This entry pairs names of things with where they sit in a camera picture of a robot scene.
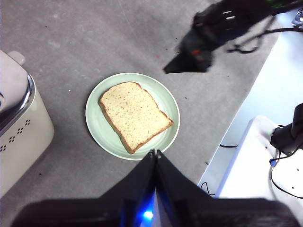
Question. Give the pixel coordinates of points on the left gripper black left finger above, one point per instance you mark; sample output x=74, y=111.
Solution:
x=94, y=212

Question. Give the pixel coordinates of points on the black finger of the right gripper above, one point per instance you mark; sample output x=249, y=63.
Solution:
x=191, y=45
x=189, y=65

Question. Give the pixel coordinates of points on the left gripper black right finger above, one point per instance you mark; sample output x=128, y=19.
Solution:
x=225, y=212

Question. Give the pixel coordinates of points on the large toast bread slice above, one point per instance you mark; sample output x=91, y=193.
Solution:
x=135, y=116

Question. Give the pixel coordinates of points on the pale green round plate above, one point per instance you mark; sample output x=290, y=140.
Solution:
x=99, y=127

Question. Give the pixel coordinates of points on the cream toaster with chrome top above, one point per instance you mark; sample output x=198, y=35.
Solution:
x=21, y=142

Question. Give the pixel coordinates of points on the person's foot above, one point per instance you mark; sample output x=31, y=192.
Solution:
x=298, y=17

